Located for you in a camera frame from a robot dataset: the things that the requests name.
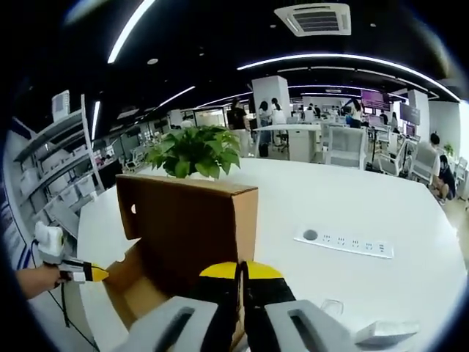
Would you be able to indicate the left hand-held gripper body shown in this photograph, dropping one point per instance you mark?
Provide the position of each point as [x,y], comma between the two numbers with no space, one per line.
[49,242]

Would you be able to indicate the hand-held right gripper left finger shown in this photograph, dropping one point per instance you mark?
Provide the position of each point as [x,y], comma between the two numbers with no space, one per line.
[220,311]

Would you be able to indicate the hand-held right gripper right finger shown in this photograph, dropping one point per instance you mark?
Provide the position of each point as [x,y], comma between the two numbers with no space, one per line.
[264,315]

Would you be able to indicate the brown cardboard shoe box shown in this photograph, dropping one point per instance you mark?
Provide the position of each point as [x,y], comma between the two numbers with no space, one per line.
[183,227]

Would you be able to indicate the small white cardboard box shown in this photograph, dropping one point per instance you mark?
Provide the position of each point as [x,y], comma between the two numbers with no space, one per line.
[388,331]

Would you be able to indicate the clear plastic item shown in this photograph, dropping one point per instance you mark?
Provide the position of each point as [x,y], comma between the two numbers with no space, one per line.
[331,307]

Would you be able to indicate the person's left hand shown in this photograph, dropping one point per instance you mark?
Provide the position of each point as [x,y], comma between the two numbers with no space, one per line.
[51,278]

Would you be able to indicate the white table socket panel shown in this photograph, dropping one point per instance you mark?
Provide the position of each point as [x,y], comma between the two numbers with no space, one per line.
[344,243]

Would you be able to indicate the green plant in white pot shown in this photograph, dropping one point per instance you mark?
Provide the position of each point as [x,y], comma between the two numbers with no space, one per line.
[194,150]

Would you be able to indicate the row of white office chairs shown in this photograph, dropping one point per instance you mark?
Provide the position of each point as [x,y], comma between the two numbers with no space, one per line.
[348,146]

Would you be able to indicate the curved ceiling light strip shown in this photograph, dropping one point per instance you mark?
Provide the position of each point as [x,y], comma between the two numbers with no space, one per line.
[340,56]
[128,33]

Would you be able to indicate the ceiling air conditioner vent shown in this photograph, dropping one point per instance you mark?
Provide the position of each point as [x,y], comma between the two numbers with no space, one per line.
[313,20]

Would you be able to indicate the purple wall screen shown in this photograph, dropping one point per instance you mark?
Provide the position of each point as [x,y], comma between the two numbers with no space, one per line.
[375,99]

